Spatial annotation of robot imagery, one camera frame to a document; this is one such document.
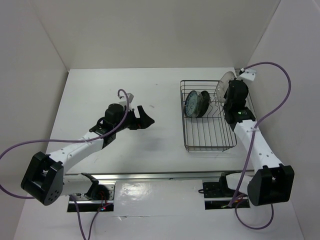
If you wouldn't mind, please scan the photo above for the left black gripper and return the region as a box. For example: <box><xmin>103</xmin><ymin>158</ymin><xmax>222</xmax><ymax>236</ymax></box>
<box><xmin>114</xmin><ymin>105</ymin><xmax>154</xmax><ymax>132</ymax></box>

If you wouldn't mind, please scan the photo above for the blue floral ceramic plate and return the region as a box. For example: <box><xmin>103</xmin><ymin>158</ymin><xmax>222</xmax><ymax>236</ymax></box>
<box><xmin>184</xmin><ymin>90</ymin><xmax>201</xmax><ymax>118</ymax></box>

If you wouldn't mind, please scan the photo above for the clear glass plate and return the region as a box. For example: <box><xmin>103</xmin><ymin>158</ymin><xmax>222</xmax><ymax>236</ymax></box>
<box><xmin>196</xmin><ymin>91</ymin><xmax>203</xmax><ymax>118</ymax></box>

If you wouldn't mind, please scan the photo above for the black round plate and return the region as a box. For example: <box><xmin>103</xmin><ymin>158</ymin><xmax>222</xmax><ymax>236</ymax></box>
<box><xmin>198</xmin><ymin>90</ymin><xmax>211</xmax><ymax>118</ymax></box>

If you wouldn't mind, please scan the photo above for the smoky grey glass plate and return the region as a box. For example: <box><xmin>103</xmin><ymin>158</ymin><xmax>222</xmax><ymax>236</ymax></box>
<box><xmin>215</xmin><ymin>71</ymin><xmax>236</xmax><ymax>103</ymax></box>

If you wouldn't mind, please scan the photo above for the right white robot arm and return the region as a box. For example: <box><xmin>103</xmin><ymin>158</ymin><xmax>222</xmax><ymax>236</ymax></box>
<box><xmin>218</xmin><ymin>80</ymin><xmax>295</xmax><ymax>206</ymax></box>

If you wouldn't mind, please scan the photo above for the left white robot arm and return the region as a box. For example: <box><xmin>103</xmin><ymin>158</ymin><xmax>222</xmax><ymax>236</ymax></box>
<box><xmin>20</xmin><ymin>103</ymin><xmax>155</xmax><ymax>206</ymax></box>

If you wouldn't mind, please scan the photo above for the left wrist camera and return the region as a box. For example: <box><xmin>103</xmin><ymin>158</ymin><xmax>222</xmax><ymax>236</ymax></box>
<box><xmin>118</xmin><ymin>93</ymin><xmax>134</xmax><ymax>111</ymax></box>

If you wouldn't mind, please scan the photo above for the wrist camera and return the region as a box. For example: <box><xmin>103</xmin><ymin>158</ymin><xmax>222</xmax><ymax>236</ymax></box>
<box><xmin>118</xmin><ymin>93</ymin><xmax>134</xmax><ymax>111</ymax></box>
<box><xmin>238</xmin><ymin>68</ymin><xmax>257</xmax><ymax>82</ymax></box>

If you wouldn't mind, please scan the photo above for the metal wire dish rack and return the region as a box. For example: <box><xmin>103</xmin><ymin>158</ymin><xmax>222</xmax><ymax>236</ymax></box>
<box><xmin>179</xmin><ymin>79</ymin><xmax>257</xmax><ymax>153</ymax></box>

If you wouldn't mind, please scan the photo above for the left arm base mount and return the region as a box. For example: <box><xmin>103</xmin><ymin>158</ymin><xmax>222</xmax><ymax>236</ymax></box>
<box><xmin>72</xmin><ymin>181</ymin><xmax>116</xmax><ymax>213</ymax></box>

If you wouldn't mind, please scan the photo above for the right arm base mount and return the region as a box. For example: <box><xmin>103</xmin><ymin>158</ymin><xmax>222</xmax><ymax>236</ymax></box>
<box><xmin>198</xmin><ymin>172</ymin><xmax>250</xmax><ymax>210</ymax></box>

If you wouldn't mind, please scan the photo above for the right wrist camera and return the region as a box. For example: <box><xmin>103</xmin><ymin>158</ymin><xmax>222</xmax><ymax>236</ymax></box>
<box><xmin>238</xmin><ymin>68</ymin><xmax>257</xmax><ymax>82</ymax></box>

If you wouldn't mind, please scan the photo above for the aluminium rail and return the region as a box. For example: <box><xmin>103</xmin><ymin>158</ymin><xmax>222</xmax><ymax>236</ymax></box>
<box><xmin>62</xmin><ymin>169</ymin><xmax>256</xmax><ymax>182</ymax></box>

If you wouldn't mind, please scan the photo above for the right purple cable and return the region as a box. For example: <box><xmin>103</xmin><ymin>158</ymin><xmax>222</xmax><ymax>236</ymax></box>
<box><xmin>228</xmin><ymin>61</ymin><xmax>292</xmax><ymax>230</ymax></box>

